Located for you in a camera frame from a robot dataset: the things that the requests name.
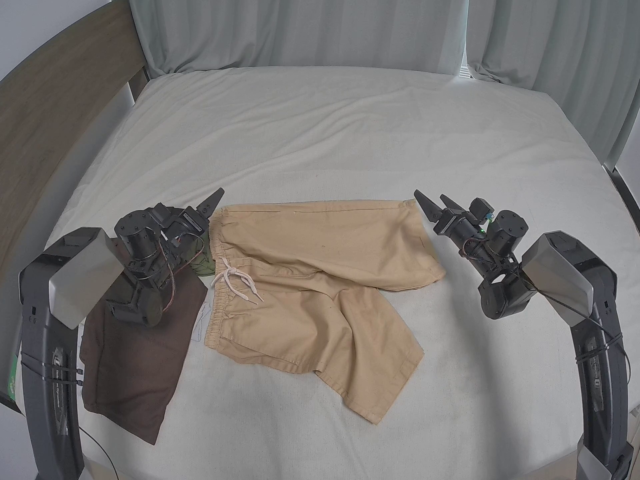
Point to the green garment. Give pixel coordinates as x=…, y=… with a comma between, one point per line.
x=205, y=265

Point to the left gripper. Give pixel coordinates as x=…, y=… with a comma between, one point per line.
x=187, y=228

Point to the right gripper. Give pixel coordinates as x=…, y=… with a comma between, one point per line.
x=462, y=230

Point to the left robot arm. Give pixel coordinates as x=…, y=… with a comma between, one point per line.
x=50, y=368

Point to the bed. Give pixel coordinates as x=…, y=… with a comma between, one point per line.
x=350, y=133

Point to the brown garment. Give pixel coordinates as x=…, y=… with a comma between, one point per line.
x=135, y=368

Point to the window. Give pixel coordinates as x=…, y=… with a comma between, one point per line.
x=465, y=72

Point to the beige shorts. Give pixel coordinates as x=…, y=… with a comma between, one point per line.
x=325, y=248

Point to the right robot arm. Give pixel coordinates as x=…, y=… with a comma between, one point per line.
x=600, y=368

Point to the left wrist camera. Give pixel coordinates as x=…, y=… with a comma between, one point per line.
x=162, y=214

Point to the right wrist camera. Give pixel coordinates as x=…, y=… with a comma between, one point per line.
x=481, y=209

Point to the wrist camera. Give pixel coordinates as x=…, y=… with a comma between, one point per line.
x=481, y=209
x=162, y=214

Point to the white printed garment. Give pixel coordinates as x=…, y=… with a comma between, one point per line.
x=201, y=320

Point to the grey-green curtain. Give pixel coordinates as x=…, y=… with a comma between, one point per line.
x=300, y=18
x=560, y=28

